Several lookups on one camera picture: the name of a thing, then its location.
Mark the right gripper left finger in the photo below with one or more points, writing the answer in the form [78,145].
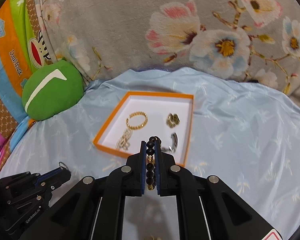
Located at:
[93,210]

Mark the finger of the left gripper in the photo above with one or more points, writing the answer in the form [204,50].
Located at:
[52,185]
[54,175]

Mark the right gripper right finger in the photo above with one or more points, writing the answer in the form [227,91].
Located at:
[207,208]

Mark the silver metal watch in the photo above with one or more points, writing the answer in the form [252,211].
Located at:
[174,144]

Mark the gold knot earrings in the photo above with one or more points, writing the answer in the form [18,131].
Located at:
[172,120]

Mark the gold chain bangle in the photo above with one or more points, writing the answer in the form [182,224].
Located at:
[136,120]

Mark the light blue palm-print cloth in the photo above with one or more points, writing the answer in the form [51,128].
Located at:
[245,133]

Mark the green plush pillow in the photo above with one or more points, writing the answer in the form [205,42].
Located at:
[51,90]

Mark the orange shallow box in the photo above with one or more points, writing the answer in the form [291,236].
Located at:
[115,138]

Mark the colourful cartoon bedsheet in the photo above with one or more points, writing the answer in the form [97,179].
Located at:
[23,51]

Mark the grey floral blanket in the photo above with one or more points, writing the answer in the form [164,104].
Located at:
[241,40]

